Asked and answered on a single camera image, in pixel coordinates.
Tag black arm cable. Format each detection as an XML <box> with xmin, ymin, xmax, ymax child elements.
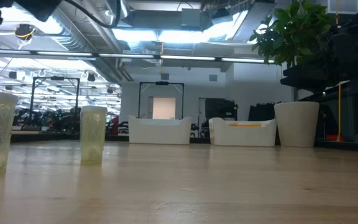
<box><xmin>63</xmin><ymin>0</ymin><xmax>123</xmax><ymax>29</ymax></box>

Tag black gantry frame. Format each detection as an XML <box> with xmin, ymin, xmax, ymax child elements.
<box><xmin>29</xmin><ymin>76</ymin><xmax>81</xmax><ymax>131</ymax></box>
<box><xmin>138</xmin><ymin>81</ymin><xmax>185</xmax><ymax>120</ymax></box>

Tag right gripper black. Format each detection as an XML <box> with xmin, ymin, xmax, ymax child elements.
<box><xmin>280</xmin><ymin>30</ymin><xmax>358</xmax><ymax>94</ymax></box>

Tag long ceiling light strip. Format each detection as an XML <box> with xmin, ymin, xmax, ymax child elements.
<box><xmin>0</xmin><ymin>49</ymin><xmax>276</xmax><ymax>64</ymax></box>

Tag black yellow ceiling fixture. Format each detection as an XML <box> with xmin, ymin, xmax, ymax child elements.
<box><xmin>14</xmin><ymin>23</ymin><xmax>37</xmax><ymax>42</ymax></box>

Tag orange hanging cable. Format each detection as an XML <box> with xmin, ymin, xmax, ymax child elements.
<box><xmin>335</xmin><ymin>0</ymin><xmax>343</xmax><ymax>141</ymax></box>

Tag green leafy small tree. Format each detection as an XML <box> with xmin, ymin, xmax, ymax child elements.
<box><xmin>249</xmin><ymin>0</ymin><xmax>337</xmax><ymax>102</ymax></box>

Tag white plastic handled bin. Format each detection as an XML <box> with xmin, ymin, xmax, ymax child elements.
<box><xmin>208</xmin><ymin>117</ymin><xmax>278</xmax><ymax>147</ymax></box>
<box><xmin>128</xmin><ymin>115</ymin><xmax>193</xmax><ymax>146</ymax></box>

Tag black aluminium table frame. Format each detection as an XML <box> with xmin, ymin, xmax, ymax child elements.
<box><xmin>11</xmin><ymin>130</ymin><xmax>358</xmax><ymax>153</ymax></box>

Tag white round plant pot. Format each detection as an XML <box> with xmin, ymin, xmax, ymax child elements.
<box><xmin>273</xmin><ymin>101</ymin><xmax>320</xmax><ymax>148</ymax></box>

